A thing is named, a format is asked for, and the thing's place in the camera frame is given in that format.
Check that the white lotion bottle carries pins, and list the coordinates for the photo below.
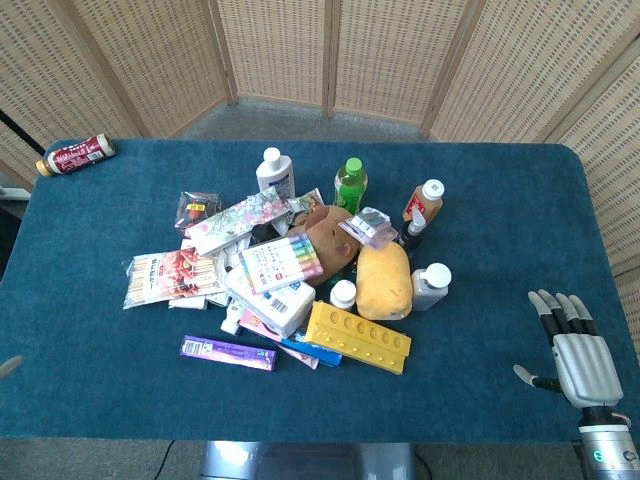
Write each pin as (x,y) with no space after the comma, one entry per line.
(275,175)

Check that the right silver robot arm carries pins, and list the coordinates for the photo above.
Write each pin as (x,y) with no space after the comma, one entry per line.
(607,450)

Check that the white small tube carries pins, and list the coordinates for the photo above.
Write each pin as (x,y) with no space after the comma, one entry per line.
(232,320)

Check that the white tissue pack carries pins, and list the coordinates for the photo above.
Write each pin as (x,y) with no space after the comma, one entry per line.
(280,307)

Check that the purple long box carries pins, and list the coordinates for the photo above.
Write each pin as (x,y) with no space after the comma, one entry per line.
(227,353)

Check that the highlighter pen pack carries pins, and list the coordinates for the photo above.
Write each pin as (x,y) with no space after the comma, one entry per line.
(282,262)

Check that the blue flat box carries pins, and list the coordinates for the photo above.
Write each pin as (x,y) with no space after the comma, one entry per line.
(320,356)

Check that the small clear spray bottle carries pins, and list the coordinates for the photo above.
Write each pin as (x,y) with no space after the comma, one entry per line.
(414,227)

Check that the printed foil snack packet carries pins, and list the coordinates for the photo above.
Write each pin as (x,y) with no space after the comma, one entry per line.
(309,201)

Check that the brown drink bottle white cap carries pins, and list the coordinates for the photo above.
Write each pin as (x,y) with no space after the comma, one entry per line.
(425,202)

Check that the red label drink bottle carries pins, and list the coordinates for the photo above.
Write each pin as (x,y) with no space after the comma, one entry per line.
(75,154)

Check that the purple blister pack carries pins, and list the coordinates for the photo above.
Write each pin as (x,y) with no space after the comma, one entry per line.
(369,226)

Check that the small white jar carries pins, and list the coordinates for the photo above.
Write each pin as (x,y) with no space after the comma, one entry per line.
(343,295)

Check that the bamboo folding screen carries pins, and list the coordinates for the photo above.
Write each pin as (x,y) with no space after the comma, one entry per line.
(275,50)

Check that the brown capybara plush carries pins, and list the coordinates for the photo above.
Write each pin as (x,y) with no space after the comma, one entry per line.
(332,235)

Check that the green tea bottle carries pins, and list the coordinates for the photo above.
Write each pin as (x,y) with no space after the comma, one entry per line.
(351,187)

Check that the biscuit stick snack pack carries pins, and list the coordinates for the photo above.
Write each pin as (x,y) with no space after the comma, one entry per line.
(170,277)

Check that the pink snack packet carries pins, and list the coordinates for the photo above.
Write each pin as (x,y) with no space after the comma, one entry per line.
(257,324)

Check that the floral print box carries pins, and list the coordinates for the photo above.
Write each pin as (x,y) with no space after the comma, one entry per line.
(235,220)

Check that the clear bottle white cap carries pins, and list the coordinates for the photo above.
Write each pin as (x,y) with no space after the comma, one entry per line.
(430,290)

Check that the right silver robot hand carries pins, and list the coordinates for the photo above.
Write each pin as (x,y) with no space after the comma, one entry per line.
(585,365)

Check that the yellow sponge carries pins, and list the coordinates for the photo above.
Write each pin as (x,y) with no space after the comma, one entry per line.
(384,282)

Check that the blue table cloth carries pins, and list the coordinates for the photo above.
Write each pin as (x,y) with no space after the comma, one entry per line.
(500,250)

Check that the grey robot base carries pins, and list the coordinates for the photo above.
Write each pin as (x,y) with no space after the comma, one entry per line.
(305,461)

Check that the clear plastic packet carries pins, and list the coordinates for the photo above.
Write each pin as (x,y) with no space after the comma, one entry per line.
(196,210)

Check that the yellow plastic holed tray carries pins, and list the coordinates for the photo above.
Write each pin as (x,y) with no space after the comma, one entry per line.
(357,337)

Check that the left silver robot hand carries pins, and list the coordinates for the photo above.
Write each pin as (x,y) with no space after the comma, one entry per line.
(10,366)

